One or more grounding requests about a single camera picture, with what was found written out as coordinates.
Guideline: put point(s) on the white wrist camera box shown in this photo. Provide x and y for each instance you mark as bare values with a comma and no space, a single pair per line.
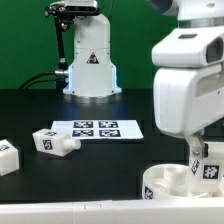
190,48

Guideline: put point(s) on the white marker sheet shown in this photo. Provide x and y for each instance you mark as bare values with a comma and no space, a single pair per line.
99,129

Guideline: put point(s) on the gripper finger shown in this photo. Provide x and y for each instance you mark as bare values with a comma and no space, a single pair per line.
196,145

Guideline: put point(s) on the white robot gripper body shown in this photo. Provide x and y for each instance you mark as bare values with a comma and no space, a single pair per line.
188,100

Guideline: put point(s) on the black camera on stand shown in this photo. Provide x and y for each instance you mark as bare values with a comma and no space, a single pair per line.
64,13

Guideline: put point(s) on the white L-shaped wall fixture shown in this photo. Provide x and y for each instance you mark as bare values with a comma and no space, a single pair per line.
159,211

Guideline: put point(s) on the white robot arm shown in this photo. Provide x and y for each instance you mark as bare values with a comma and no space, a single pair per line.
91,75

